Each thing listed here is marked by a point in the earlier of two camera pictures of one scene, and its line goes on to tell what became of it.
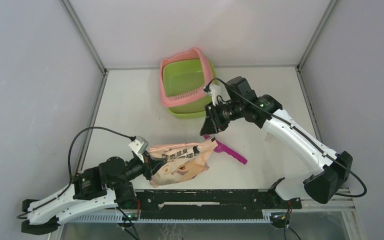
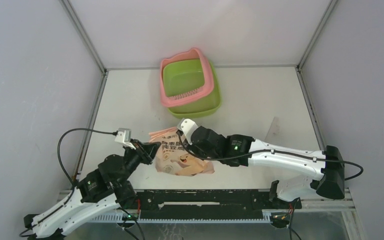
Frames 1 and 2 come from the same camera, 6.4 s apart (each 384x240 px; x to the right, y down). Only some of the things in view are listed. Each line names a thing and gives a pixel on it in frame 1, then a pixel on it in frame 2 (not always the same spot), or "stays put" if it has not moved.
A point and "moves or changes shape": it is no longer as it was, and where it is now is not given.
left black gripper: (150, 165) -> (146, 150)
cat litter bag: (184, 160) moves or changes shape
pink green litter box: (182, 78) stays put
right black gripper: (210, 125) -> (193, 149)
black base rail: (210, 204) stays put
